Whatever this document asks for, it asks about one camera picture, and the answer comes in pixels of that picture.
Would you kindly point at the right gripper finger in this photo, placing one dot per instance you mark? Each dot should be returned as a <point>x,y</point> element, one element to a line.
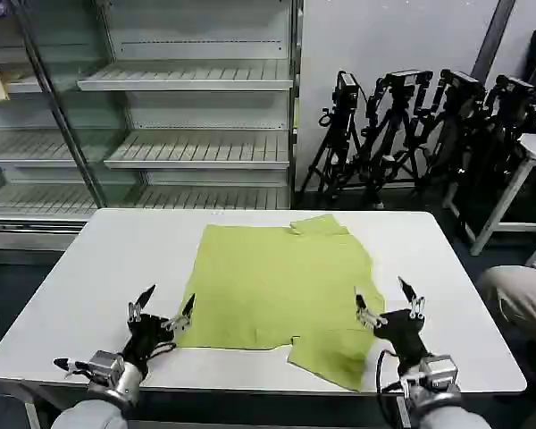
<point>414,304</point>
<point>366,315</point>

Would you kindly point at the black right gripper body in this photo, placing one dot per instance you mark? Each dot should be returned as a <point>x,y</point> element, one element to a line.
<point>404,333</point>

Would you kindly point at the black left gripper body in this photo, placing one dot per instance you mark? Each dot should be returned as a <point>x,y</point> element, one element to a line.
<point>145,335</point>

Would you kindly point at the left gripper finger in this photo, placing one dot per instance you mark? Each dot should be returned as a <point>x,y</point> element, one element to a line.
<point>136,308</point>
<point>185,310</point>

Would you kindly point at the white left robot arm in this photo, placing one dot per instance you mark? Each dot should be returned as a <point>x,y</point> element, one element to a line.
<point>116,386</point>

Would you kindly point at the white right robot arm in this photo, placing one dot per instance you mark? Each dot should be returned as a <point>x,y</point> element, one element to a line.
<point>438,402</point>

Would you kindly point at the green shirt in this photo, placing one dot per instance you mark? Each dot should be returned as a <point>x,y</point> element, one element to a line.
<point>277,286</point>

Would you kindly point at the person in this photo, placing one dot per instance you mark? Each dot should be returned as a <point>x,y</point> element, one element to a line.
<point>518,299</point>

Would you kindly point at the white empty display shelf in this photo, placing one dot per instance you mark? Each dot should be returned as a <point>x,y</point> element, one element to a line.
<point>196,111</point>

